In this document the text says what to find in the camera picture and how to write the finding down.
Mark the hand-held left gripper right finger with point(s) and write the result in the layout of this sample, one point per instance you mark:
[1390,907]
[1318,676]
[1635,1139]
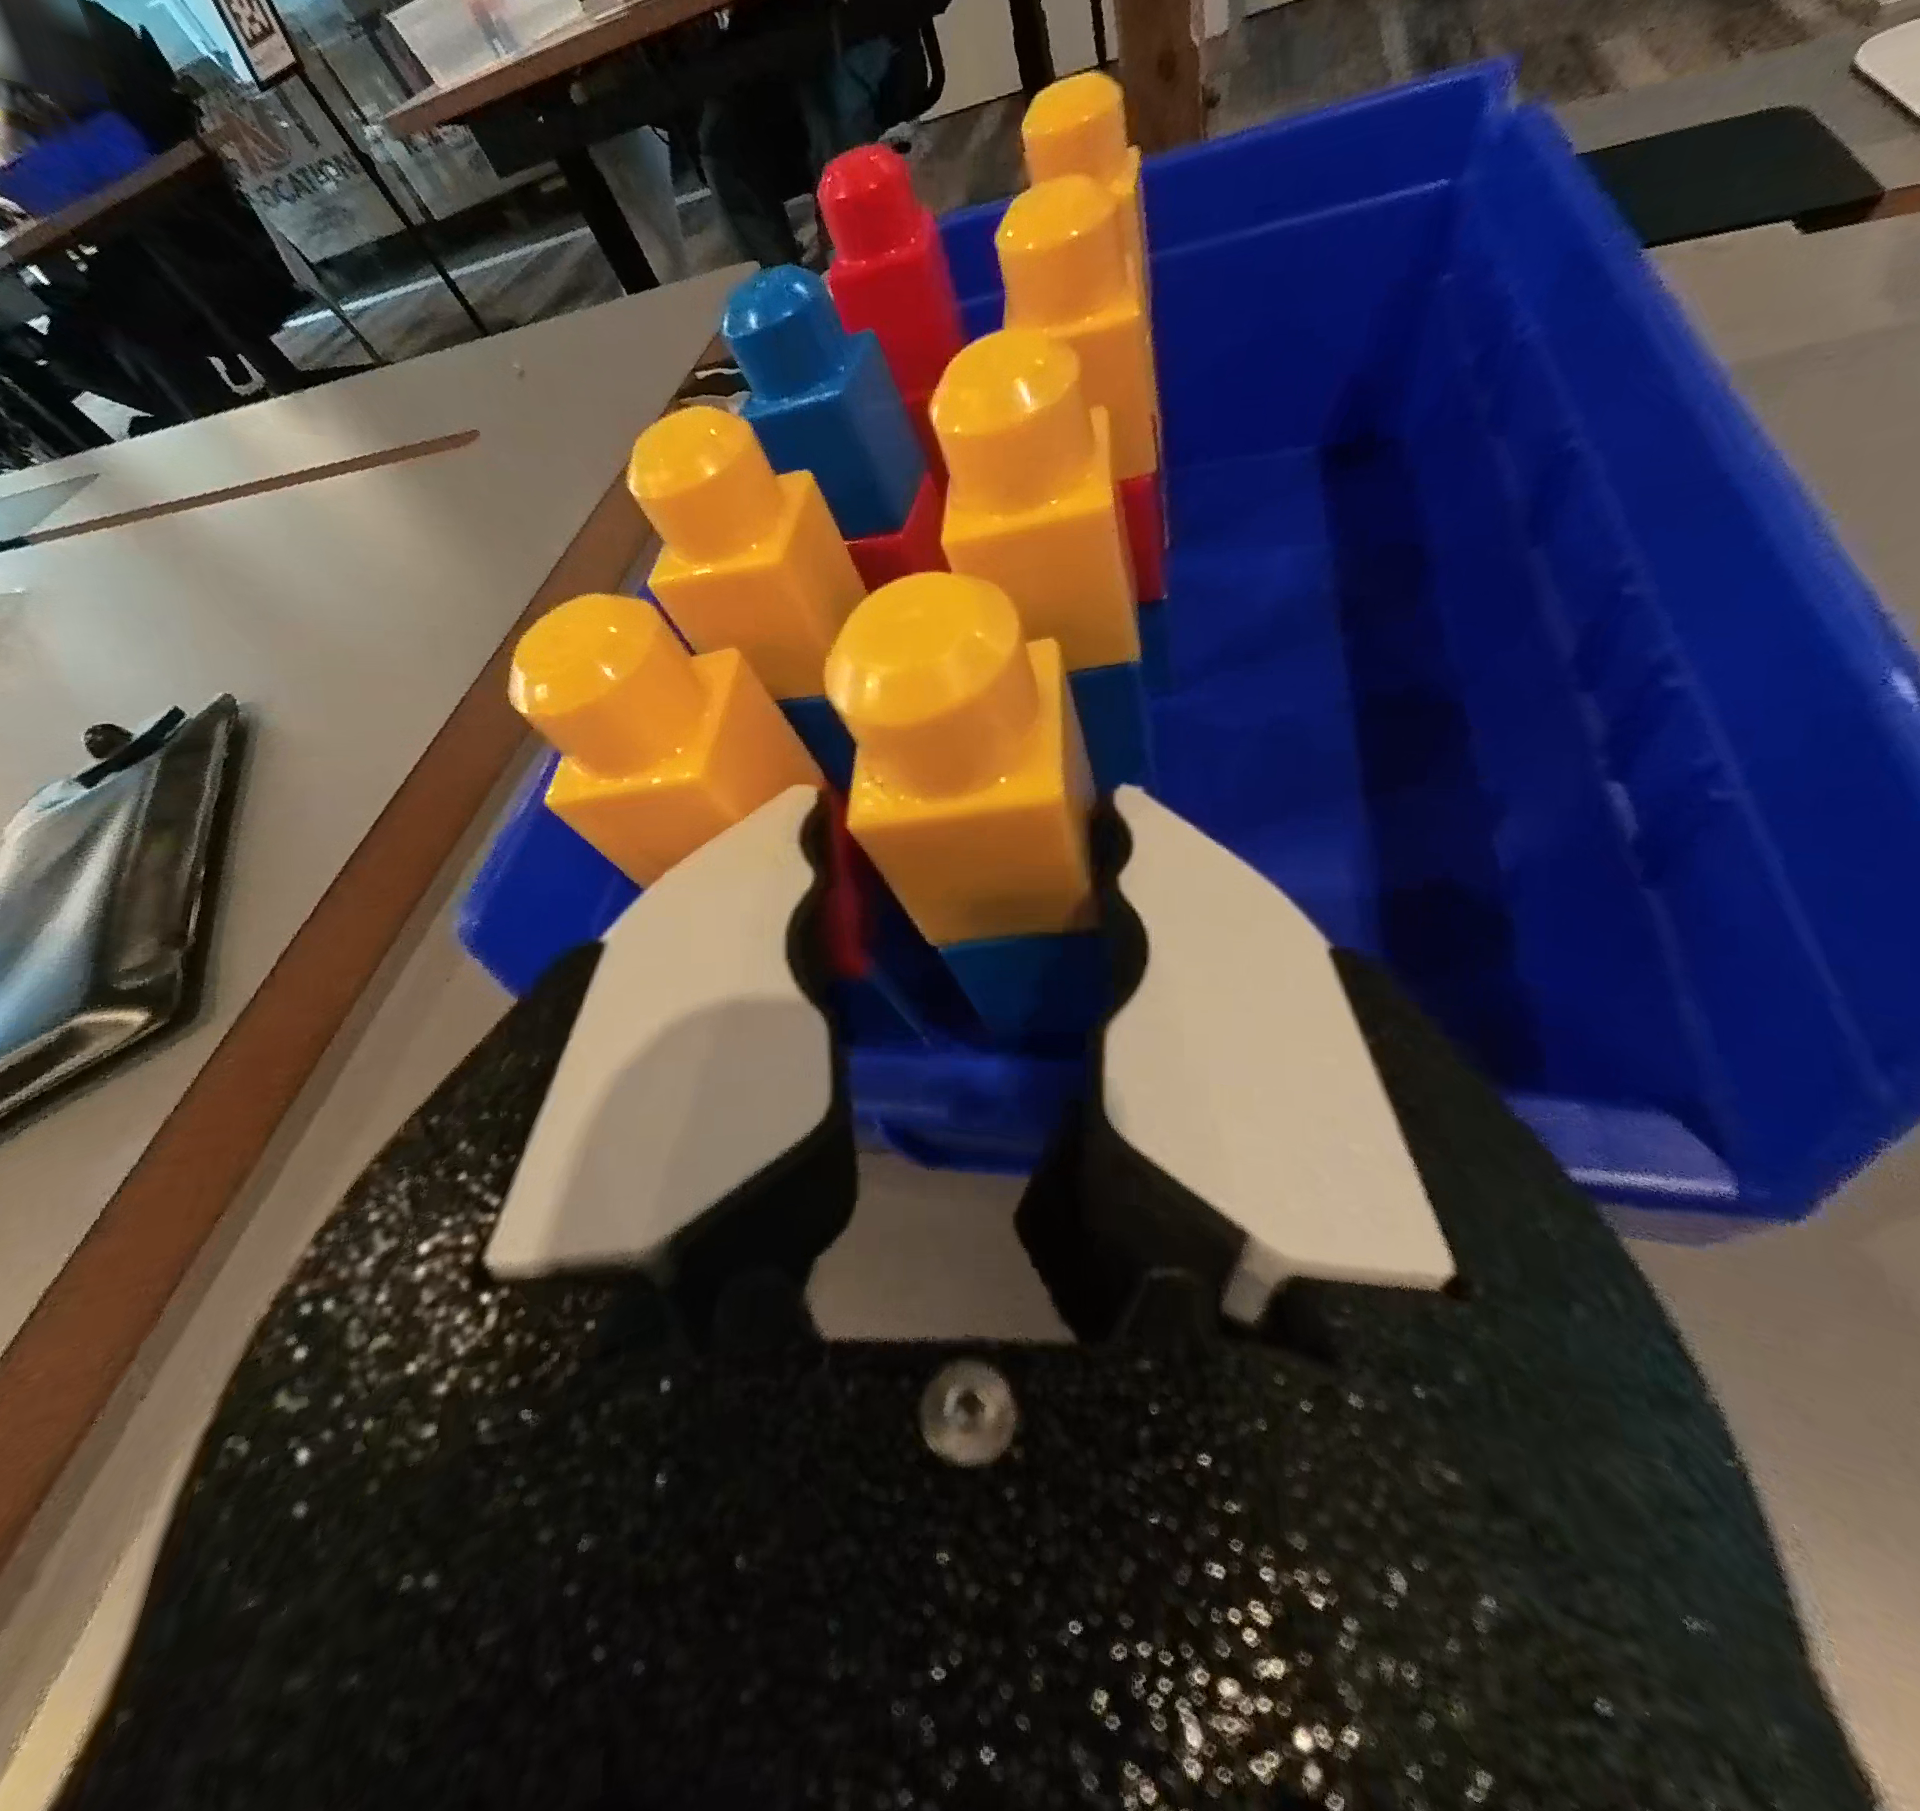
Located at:
[1261,1059]

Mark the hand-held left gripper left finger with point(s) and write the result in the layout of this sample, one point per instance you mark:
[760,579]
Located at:
[675,1059]

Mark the yellow mega block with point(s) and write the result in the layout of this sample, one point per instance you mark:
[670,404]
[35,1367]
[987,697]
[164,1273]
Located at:
[967,790]

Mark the blue plastic bin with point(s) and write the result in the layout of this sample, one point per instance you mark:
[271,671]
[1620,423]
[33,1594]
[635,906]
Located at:
[67,169]
[1501,641]

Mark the cluster of mega blocks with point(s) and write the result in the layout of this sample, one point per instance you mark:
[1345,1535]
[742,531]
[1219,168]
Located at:
[1035,522]

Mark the grey desk with wood edge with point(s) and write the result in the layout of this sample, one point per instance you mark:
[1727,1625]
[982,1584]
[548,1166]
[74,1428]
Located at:
[345,595]

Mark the black flat pad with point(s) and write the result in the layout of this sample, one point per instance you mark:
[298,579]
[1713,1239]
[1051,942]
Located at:
[1724,175]

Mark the wooden table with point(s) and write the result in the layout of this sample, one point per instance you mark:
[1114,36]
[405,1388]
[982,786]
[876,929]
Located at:
[720,10]

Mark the clear plastic container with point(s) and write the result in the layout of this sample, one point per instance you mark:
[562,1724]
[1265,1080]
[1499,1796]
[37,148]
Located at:
[525,18]

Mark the printed tag sign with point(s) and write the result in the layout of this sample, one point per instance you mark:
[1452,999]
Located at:
[241,4]

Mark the white plate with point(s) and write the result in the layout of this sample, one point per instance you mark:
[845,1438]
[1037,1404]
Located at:
[1894,67]

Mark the wooden post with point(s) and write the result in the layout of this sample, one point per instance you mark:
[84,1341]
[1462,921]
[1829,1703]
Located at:
[1154,10]

